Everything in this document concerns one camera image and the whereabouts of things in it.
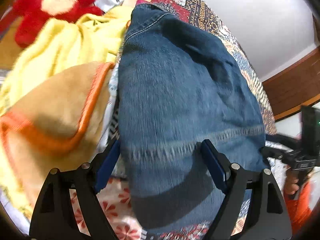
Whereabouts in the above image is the blue denim jacket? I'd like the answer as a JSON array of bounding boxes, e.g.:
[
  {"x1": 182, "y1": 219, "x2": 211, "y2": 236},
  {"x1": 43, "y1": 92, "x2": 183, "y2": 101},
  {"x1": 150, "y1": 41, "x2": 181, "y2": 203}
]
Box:
[{"x1": 117, "y1": 3, "x2": 270, "y2": 235}]

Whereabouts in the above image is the orange sleeve right forearm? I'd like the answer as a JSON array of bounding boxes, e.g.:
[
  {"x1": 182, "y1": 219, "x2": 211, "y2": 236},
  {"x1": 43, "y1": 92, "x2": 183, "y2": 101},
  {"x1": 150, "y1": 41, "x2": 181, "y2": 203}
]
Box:
[{"x1": 284, "y1": 182, "x2": 312, "y2": 235}]

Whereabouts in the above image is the person right hand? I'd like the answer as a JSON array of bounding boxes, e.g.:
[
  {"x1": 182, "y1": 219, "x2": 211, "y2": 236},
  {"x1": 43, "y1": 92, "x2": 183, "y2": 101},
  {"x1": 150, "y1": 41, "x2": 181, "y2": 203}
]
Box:
[{"x1": 284, "y1": 168, "x2": 299, "y2": 195}]

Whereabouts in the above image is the patchwork bed quilt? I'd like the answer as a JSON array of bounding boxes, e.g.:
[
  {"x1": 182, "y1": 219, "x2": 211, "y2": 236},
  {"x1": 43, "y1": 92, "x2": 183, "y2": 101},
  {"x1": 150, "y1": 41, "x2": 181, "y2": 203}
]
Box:
[{"x1": 69, "y1": 0, "x2": 278, "y2": 240}]

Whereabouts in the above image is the brown wooden door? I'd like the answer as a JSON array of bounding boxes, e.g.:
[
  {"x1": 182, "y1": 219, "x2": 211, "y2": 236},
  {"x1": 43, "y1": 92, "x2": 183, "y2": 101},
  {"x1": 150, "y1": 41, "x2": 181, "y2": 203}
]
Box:
[{"x1": 263, "y1": 45, "x2": 319, "y2": 121}]

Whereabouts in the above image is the tan orange-trimmed blanket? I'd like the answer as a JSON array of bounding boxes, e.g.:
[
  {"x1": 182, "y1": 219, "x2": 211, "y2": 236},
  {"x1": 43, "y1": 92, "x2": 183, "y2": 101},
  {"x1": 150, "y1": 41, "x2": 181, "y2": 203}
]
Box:
[{"x1": 1, "y1": 62, "x2": 114, "y2": 206}]

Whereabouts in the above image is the yellow blanket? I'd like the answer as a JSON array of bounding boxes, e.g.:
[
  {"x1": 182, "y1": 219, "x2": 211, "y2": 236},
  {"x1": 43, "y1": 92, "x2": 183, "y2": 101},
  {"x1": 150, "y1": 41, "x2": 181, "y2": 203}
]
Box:
[{"x1": 1, "y1": 0, "x2": 151, "y2": 114}]

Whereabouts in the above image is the red plush toy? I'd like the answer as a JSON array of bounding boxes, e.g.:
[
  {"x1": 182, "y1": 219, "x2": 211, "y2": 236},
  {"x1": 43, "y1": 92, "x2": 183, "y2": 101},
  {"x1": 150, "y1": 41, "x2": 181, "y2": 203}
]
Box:
[{"x1": 13, "y1": 0, "x2": 103, "y2": 48}]

